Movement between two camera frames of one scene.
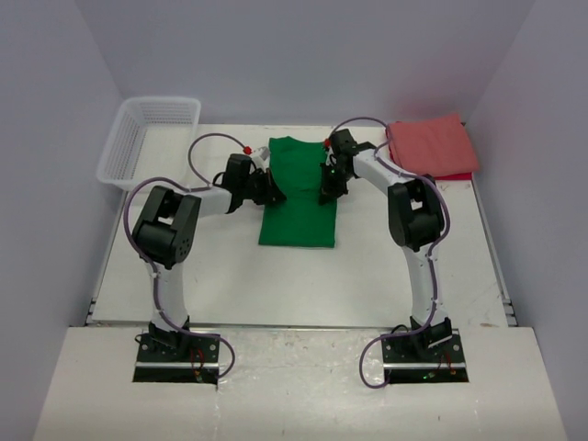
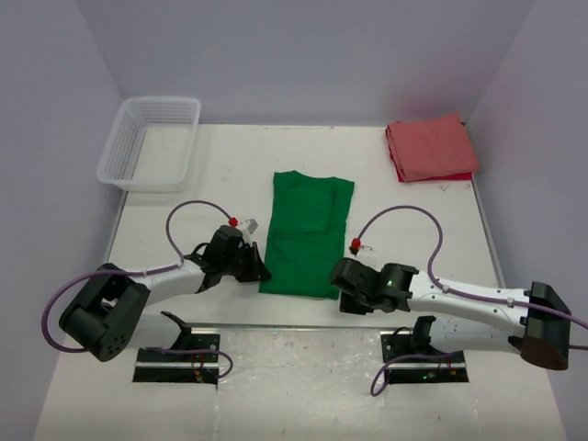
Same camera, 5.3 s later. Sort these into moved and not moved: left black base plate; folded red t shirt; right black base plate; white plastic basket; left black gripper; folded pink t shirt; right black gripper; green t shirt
Moved: left black gripper; green t shirt; right black gripper
Not moved: right black base plate; folded red t shirt; left black base plate; white plastic basket; folded pink t shirt
